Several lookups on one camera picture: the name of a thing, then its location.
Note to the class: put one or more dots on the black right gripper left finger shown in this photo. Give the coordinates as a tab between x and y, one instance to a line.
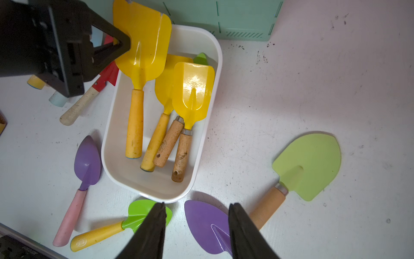
148	241

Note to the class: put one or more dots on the mint green file crate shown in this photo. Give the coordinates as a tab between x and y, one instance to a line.
229	20

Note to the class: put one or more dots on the green scoop yellow handle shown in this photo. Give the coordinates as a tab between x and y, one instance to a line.
137	212

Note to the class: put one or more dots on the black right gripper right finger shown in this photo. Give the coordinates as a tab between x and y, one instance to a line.
246	240

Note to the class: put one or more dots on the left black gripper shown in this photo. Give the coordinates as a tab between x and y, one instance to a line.
64	43

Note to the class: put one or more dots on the yellow shovel wooden handle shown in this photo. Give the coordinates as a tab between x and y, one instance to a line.
192	90

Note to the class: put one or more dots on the light green trowel wooden handle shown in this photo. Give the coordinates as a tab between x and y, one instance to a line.
306	166

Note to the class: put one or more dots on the red shovel wooden handle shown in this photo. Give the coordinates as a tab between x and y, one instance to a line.
108	75

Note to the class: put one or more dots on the purple trowel pink handle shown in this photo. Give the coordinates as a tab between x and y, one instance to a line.
87	167
209	226

